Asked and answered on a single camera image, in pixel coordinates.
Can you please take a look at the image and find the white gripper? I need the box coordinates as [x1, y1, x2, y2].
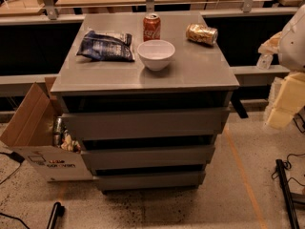
[258, 31, 305, 130]

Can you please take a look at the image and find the grey bottom drawer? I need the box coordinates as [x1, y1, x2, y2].
[94, 171, 206, 191]

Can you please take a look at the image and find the grey drawer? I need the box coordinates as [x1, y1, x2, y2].
[81, 145, 215, 171]
[94, 171, 206, 191]
[62, 108, 229, 140]

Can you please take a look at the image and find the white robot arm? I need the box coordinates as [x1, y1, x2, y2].
[258, 5, 305, 130]

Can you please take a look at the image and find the grey middle drawer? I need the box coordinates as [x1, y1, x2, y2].
[81, 145, 215, 171]

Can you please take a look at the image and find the grey drawer cabinet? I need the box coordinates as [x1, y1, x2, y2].
[51, 11, 239, 179]

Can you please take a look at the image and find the grey top drawer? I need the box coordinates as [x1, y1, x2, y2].
[62, 108, 229, 140]

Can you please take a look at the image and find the clear sanitizer bottle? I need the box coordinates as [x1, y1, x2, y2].
[256, 54, 274, 70]

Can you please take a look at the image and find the gold crushed can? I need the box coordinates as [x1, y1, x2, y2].
[186, 23, 218, 46]

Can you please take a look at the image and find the white bowl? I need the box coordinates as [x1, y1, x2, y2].
[137, 40, 175, 71]

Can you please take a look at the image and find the red cola can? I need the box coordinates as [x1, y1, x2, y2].
[143, 13, 161, 41]

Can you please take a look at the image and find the black stand bar right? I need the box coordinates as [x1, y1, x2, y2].
[275, 159, 300, 229]

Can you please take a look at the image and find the black stand bar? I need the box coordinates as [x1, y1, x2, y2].
[275, 159, 300, 229]
[47, 201, 65, 229]

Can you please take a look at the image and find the blue chip bag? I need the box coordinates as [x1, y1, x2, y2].
[76, 30, 134, 62]

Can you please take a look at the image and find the silver can in box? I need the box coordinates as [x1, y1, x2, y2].
[52, 116, 63, 147]

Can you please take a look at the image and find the grey metal railing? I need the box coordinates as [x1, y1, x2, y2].
[0, 0, 305, 27]

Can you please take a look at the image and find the cardboard box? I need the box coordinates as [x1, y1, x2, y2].
[0, 83, 92, 181]

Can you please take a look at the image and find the black stand bar left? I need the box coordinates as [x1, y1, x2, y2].
[47, 201, 65, 229]

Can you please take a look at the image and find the black cable right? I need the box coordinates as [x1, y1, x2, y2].
[271, 112, 305, 189]

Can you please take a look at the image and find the black power adapter cable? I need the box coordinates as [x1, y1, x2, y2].
[0, 151, 26, 186]

